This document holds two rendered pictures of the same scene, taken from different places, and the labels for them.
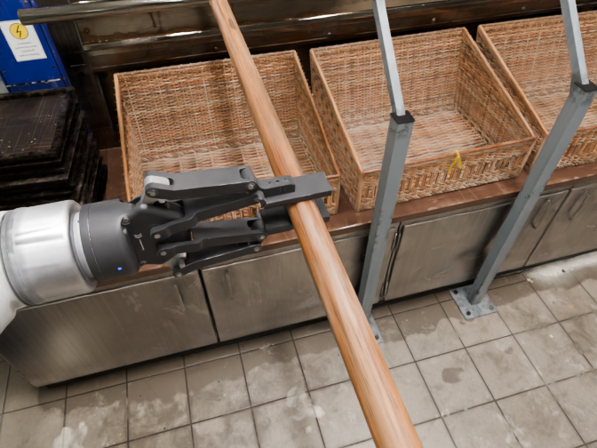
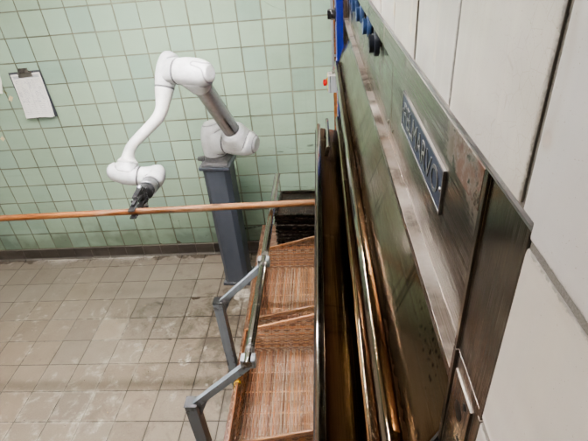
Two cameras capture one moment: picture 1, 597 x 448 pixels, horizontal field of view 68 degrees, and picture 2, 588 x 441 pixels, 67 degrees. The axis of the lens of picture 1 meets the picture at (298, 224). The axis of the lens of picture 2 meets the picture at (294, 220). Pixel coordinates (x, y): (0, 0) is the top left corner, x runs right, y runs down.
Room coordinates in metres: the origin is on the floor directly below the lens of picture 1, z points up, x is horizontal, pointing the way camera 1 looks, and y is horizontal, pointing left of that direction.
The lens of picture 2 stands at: (1.66, -1.41, 2.23)
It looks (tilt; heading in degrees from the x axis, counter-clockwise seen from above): 33 degrees down; 111
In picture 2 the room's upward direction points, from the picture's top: 5 degrees counter-clockwise
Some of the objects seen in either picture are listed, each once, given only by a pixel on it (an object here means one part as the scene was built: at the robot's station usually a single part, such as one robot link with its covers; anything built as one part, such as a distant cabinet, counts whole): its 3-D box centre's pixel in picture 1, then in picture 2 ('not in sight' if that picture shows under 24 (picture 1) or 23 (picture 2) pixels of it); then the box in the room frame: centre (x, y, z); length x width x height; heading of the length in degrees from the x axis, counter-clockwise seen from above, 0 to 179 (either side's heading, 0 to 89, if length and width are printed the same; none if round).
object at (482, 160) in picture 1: (414, 112); (294, 380); (1.20, -0.36, 0.72); 0.56 x 0.49 x 0.28; 106
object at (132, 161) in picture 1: (225, 143); (299, 282); (1.04, 0.21, 0.72); 0.56 x 0.49 x 0.28; 105
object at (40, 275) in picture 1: (59, 250); (149, 186); (0.26, 0.22, 1.20); 0.09 x 0.06 x 0.09; 16
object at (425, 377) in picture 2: not in sight; (363, 116); (1.45, -0.26, 1.80); 1.79 x 0.11 x 0.19; 106
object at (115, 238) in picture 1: (139, 234); (144, 193); (0.28, 0.15, 1.20); 0.09 x 0.07 x 0.08; 106
